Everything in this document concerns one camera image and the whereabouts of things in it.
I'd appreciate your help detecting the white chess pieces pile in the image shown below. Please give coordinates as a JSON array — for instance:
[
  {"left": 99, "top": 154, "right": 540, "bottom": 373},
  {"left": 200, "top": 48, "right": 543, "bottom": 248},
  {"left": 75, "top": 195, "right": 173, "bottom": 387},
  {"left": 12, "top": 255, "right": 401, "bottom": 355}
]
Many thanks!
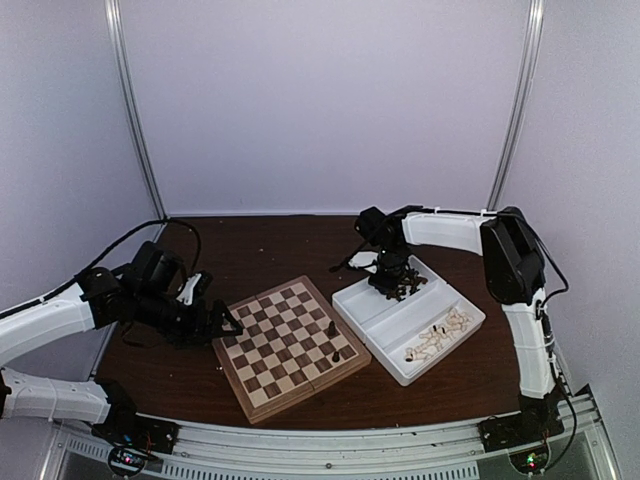
[{"left": 404, "top": 308, "right": 473, "bottom": 363}]

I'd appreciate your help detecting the aluminium frame rail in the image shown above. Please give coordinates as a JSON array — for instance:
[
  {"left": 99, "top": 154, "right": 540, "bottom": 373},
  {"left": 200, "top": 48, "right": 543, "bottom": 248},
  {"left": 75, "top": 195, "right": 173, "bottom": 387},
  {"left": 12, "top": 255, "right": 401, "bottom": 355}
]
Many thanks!
[{"left": 49, "top": 389, "right": 616, "bottom": 480}]

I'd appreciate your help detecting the dark chess pieces pile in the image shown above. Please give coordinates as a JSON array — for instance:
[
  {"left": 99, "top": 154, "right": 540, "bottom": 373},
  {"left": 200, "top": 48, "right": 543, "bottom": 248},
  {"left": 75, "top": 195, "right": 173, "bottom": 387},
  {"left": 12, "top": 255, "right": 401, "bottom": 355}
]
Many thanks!
[{"left": 383, "top": 267, "right": 428, "bottom": 302}]

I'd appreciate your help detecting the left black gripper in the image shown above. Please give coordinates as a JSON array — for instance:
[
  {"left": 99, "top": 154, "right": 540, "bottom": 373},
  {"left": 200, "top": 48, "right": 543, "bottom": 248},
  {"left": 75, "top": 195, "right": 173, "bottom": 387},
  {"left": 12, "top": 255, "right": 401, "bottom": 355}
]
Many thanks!
[{"left": 133, "top": 286, "right": 242, "bottom": 349}]

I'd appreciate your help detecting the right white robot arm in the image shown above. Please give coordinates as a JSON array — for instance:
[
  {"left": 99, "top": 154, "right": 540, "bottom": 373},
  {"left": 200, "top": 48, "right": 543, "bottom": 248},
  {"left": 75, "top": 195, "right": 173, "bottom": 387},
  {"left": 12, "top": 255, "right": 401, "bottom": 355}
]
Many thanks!
[{"left": 341, "top": 205, "right": 562, "bottom": 442}]

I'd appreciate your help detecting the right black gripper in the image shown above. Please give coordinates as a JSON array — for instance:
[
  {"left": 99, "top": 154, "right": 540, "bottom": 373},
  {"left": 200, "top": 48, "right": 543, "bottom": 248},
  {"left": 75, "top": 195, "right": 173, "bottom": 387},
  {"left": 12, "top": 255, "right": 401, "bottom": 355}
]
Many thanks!
[{"left": 369, "top": 245, "right": 409, "bottom": 294}]

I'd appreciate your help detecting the wooden chessboard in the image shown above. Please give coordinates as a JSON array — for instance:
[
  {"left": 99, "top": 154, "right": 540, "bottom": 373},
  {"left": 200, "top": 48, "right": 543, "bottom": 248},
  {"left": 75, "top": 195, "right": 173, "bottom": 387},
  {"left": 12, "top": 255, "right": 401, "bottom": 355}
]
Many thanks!
[{"left": 212, "top": 276, "right": 372, "bottom": 425}]

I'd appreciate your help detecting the white divided plastic tray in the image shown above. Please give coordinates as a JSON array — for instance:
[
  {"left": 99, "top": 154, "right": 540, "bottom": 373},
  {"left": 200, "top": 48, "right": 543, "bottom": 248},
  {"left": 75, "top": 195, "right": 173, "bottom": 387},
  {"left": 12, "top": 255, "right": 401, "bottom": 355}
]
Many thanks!
[{"left": 332, "top": 256, "right": 486, "bottom": 387}]

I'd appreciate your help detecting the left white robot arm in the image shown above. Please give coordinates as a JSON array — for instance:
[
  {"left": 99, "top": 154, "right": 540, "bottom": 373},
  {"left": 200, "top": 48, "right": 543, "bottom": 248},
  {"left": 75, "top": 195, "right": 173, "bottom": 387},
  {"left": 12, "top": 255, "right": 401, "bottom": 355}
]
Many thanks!
[{"left": 1, "top": 241, "right": 243, "bottom": 445}]

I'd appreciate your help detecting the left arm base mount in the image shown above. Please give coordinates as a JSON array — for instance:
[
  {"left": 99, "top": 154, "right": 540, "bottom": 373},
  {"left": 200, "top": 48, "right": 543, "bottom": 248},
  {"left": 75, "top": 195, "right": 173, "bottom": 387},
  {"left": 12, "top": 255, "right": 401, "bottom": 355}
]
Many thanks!
[{"left": 91, "top": 415, "right": 179, "bottom": 454}]

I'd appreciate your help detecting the dark chess king piece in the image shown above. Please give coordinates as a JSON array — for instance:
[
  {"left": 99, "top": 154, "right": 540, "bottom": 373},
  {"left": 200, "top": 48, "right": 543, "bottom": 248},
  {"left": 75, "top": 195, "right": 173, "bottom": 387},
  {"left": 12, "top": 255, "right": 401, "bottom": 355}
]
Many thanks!
[{"left": 326, "top": 321, "right": 336, "bottom": 338}]

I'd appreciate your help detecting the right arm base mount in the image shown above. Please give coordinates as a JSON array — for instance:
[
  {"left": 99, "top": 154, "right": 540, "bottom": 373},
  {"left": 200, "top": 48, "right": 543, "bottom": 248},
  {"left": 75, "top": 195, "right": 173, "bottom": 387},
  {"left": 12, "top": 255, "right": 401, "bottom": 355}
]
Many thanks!
[{"left": 478, "top": 407, "right": 565, "bottom": 452}]

